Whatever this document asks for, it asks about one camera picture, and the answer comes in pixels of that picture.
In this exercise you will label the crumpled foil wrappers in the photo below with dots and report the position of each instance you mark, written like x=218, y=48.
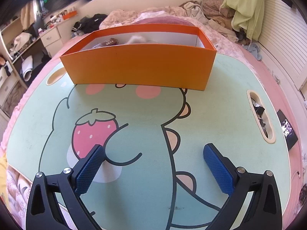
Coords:
x=260, y=115

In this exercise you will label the pink floral quilt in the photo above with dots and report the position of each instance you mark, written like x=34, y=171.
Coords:
x=120, y=16

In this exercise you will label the white slippers pair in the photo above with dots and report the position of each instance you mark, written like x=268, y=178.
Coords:
x=26, y=68

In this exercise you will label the light blue cloth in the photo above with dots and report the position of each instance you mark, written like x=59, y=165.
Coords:
x=255, y=50

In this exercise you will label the cluttered wooden side desk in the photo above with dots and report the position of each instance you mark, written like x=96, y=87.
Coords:
x=16, y=40

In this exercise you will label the white furry pompom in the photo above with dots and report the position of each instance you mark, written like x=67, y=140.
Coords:
x=135, y=39

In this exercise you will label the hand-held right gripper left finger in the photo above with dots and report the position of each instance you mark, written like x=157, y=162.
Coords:
x=90, y=167

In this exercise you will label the orange windowsill tray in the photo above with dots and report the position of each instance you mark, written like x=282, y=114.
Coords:
x=69, y=15

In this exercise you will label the pink pillow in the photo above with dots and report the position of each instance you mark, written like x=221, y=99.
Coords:
x=163, y=20

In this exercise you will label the cartoon printed green desktop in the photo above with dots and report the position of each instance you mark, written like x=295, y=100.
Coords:
x=148, y=115

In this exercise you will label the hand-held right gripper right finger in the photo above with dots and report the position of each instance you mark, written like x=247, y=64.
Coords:
x=217, y=167

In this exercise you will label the pile of beige clothes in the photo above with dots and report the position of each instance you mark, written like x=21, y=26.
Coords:
x=211, y=12

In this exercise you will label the black smartphone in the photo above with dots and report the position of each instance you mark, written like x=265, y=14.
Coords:
x=286, y=130

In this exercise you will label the small brown box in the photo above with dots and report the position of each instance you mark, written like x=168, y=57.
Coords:
x=105, y=43

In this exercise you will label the orange cardboard box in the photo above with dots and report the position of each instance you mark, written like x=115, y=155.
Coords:
x=134, y=69

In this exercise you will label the pink bed sheet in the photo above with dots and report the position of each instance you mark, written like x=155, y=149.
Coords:
x=275, y=76

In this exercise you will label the black clothes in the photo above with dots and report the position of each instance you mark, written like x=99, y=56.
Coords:
x=92, y=21

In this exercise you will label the light green hanging cloth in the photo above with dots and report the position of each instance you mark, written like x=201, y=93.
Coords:
x=244, y=7

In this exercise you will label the cream bedside drawer cabinet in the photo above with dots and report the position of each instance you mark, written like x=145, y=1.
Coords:
x=51, y=38

